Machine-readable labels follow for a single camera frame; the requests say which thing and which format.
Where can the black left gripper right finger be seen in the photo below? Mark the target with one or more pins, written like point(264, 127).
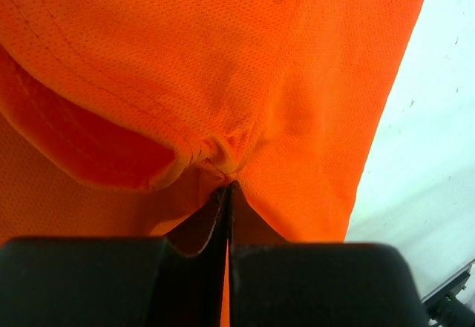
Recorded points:
point(274, 282)

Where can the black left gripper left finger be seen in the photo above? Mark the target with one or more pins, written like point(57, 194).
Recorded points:
point(174, 280)

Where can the orange t shirt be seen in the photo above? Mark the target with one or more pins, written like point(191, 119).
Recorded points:
point(120, 118)

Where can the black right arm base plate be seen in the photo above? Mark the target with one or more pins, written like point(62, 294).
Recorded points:
point(444, 308)

